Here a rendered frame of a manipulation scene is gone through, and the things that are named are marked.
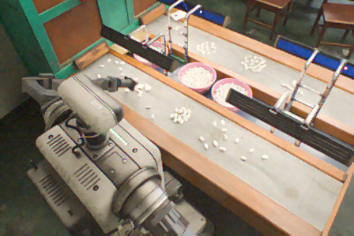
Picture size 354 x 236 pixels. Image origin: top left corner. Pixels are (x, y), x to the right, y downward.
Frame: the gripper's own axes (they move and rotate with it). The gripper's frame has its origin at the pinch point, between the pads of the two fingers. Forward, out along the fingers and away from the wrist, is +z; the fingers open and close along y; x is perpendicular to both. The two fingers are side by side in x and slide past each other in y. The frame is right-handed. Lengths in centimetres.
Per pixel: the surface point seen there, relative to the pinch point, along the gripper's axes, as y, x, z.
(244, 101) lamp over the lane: -72, -24, -13
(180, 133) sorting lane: -43.7, 12.6, -2.2
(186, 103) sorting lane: -31.5, -1.4, 14.1
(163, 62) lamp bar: -20.5, -22.6, -13.2
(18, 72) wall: 132, 49, 3
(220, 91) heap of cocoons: -44, -16, 30
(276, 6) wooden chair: -10, -107, 180
